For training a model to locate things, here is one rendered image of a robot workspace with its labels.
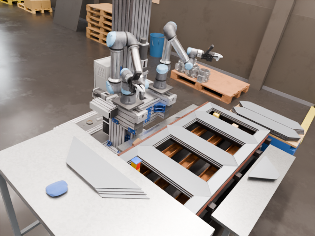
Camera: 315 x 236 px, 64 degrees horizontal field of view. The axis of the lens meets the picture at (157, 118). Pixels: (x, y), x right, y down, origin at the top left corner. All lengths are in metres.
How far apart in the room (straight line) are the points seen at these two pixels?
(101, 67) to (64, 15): 6.09
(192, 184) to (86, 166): 0.79
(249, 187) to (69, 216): 1.42
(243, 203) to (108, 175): 1.06
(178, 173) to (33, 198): 1.02
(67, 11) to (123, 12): 6.29
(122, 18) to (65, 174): 1.42
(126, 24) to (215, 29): 4.13
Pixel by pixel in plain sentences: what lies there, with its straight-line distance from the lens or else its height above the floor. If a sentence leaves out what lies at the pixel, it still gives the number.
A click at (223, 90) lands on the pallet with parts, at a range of 5.15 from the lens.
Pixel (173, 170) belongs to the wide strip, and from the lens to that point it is 2.01.
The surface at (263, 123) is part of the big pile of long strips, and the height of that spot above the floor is 0.85.
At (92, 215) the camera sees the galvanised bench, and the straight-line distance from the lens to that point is 1.47.
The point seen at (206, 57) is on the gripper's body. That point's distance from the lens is 2.72.
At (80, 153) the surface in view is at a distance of 1.77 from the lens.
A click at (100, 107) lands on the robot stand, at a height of 0.95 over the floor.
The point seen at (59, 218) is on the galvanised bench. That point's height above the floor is 1.05.
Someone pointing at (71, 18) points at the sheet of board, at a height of 0.28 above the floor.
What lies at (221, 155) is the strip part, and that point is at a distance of 2.29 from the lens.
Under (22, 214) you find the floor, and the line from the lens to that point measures 2.90.
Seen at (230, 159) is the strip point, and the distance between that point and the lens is 2.28.
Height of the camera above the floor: 2.24
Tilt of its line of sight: 33 degrees down
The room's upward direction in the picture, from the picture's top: 9 degrees clockwise
